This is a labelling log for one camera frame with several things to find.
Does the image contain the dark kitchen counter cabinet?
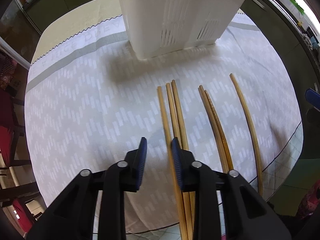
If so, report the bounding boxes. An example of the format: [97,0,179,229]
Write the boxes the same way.
[240,0,319,159]

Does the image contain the dark ridged wooden chopstick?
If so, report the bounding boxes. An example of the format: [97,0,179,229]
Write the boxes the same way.
[204,90,234,171]

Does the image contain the red chair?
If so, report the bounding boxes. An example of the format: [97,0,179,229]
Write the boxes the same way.
[1,90,40,233]

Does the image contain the white grey patterned tablecloth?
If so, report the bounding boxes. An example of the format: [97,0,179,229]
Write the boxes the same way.
[24,14,303,238]

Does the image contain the white slotted utensil holder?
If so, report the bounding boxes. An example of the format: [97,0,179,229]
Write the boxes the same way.
[119,0,245,60]

